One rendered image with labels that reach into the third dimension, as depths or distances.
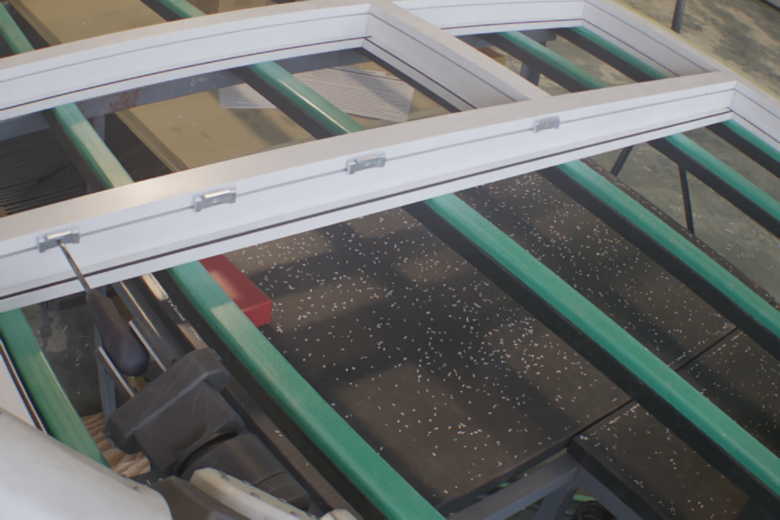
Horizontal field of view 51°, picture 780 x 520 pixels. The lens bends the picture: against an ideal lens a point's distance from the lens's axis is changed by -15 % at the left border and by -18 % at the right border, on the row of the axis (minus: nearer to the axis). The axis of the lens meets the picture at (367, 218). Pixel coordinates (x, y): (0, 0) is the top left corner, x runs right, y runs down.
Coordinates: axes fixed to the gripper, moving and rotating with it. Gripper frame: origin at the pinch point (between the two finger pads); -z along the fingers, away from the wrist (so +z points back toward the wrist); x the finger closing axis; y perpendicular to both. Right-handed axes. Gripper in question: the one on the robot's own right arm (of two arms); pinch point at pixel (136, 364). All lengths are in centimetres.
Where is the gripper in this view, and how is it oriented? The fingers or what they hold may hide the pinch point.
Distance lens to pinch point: 77.9
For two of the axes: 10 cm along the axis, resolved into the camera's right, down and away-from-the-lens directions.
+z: 6.4, 6.8, -3.6
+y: -0.7, -4.1, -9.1
